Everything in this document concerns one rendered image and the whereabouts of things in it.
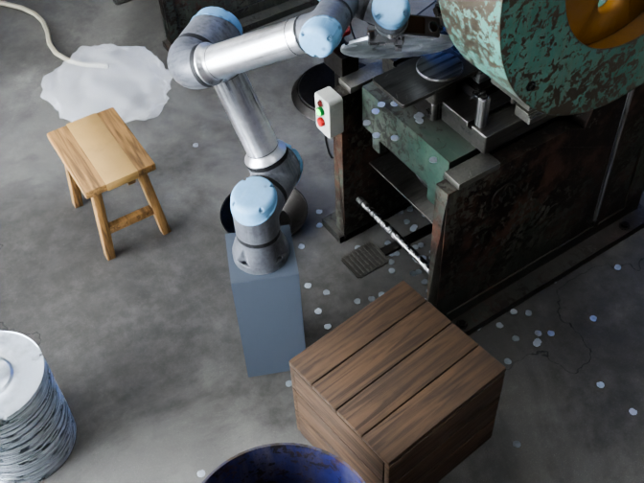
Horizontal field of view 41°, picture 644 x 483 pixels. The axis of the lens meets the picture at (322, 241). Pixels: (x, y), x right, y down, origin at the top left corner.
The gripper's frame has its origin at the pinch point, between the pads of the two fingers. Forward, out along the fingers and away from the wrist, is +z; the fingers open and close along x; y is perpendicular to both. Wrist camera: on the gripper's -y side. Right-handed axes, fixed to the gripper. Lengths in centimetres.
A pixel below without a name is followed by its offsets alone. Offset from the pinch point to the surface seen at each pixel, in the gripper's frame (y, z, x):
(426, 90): -7.5, 15.6, 10.9
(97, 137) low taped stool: 97, 68, 22
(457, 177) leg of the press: -15.9, 12.9, 33.1
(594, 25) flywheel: -41.5, -18.6, 0.1
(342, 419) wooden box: 11, -3, 93
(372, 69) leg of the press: 7.3, 44.0, 2.0
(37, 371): 91, 5, 86
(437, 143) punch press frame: -11.0, 21.5, 24.0
